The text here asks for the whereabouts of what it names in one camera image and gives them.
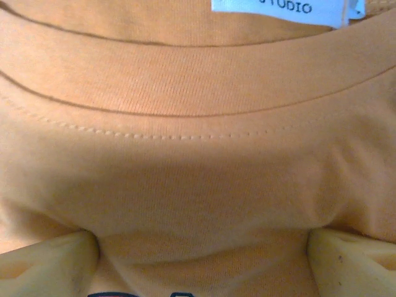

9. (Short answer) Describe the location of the cream lattice right gripper right finger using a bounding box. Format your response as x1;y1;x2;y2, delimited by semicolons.
307;229;396;297

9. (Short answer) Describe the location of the cream lattice right gripper left finger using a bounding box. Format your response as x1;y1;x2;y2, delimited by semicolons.
0;231;100;297

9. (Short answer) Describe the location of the orange t-shirt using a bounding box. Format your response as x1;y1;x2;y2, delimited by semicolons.
0;0;396;297

